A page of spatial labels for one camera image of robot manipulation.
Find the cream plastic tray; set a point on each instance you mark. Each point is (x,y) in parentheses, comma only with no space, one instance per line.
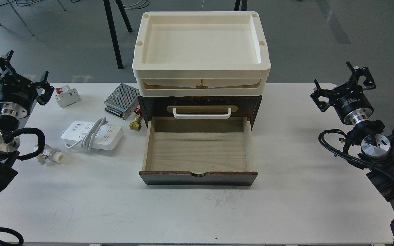
(222,53)

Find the white drawer handle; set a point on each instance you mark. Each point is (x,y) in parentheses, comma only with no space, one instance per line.
(202,116)

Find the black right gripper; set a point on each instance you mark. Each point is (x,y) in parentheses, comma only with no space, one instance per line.
(351,102)

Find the open wooden drawer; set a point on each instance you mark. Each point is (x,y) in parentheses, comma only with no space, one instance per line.
(198,152)

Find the white circuit breaker red switch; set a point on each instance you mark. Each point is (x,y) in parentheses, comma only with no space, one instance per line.
(66,96)

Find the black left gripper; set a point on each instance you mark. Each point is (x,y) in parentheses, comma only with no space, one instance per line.
(15,94)

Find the white power strip with cable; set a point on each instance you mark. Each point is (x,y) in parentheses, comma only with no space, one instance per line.
(92,135)

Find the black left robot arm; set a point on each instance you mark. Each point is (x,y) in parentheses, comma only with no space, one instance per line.
(10,142)

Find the brass valve red handle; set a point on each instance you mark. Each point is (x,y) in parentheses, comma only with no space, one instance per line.
(136,123)

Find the metal and white pipe fitting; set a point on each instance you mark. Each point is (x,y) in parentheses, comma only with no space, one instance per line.
(50,155)

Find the metal mesh power supply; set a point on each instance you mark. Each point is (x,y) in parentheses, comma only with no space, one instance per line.
(122,101)

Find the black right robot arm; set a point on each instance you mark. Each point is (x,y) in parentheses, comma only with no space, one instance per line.
(364,146)

